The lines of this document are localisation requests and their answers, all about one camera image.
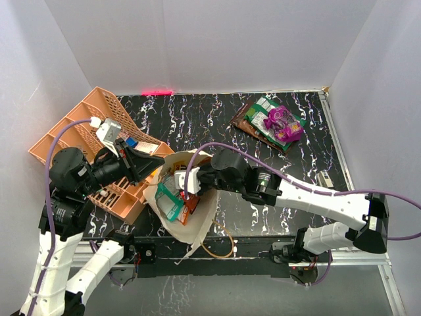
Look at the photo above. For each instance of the pink compartment tray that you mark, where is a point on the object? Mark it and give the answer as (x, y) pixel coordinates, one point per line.
(123, 200)

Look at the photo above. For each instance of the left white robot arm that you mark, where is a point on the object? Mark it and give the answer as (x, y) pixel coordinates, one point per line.
(62, 224)

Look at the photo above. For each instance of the brown paper bag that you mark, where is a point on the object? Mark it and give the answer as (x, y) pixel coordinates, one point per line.
(194, 231)

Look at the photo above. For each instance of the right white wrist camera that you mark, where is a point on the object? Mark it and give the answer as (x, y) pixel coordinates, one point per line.
(189, 182)

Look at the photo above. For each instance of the green snack bag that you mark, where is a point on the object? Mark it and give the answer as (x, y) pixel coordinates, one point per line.
(259, 112)

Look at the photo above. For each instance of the aluminium frame rail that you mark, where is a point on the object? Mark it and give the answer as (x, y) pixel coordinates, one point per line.
(348, 257)

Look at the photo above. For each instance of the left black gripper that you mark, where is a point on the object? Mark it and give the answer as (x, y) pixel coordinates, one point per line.
(139, 164)

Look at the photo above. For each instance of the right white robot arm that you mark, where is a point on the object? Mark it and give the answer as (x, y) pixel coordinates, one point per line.
(359, 220)

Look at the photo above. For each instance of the teal snack packet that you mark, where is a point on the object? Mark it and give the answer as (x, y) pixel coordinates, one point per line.
(169, 201)

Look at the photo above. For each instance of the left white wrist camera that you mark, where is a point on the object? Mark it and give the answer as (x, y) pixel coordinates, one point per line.
(107, 132)

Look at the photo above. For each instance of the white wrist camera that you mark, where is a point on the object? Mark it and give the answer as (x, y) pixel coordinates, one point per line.
(189, 182)
(107, 132)

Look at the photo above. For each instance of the brown kettle chips bag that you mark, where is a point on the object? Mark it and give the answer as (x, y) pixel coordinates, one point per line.
(240, 121)

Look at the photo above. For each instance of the orange snack packet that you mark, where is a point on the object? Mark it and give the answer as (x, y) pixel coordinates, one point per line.
(183, 216)

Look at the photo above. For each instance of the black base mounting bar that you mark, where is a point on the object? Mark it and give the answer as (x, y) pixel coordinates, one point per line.
(219, 256)

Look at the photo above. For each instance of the red snack packet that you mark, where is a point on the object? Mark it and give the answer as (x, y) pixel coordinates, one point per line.
(191, 203)

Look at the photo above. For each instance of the purple snack bag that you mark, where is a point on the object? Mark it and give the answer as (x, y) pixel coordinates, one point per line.
(285, 127)

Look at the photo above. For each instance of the yellow M&M candy bag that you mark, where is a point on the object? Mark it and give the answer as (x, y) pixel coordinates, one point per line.
(179, 166)

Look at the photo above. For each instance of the small blue box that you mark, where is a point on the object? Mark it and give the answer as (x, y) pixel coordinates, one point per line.
(132, 142)

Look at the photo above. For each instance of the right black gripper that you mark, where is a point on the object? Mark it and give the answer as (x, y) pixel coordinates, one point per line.
(202, 171)

